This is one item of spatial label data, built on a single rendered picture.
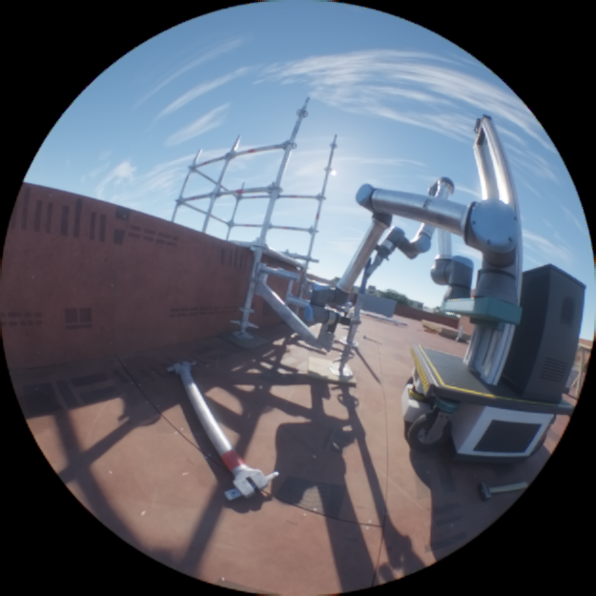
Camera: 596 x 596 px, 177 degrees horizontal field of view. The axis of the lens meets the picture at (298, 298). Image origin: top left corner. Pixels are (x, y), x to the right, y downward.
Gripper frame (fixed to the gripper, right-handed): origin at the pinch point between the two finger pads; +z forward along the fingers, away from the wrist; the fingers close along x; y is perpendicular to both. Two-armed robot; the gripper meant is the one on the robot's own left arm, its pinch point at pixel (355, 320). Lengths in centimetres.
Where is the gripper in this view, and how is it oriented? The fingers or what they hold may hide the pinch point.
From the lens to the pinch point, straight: 123.0
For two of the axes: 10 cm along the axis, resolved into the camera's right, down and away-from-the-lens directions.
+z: 9.2, 1.8, 3.5
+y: 2.2, -9.7, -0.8
